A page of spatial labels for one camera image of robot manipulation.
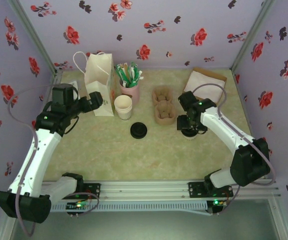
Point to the white printed paper bag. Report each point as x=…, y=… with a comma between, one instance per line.
x=98, y=72

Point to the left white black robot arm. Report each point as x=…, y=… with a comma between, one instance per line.
x=34, y=162

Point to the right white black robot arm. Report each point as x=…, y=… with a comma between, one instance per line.
x=228, y=130

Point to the pink stick holder cup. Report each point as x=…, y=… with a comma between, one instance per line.
x=133, y=93

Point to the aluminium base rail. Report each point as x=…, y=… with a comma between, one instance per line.
x=143, y=190

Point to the aluminium frame post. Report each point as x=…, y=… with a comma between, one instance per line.
x=251, y=35
x=2, y=231
x=34, y=35
x=282, y=227

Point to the white paper napkin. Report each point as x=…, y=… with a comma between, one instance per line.
x=206, y=82

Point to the aluminium side rail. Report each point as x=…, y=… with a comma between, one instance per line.
x=55, y=78

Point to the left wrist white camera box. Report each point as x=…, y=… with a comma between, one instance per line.
x=75, y=83

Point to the brown cardboard napkin tray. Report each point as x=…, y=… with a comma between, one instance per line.
x=203, y=72

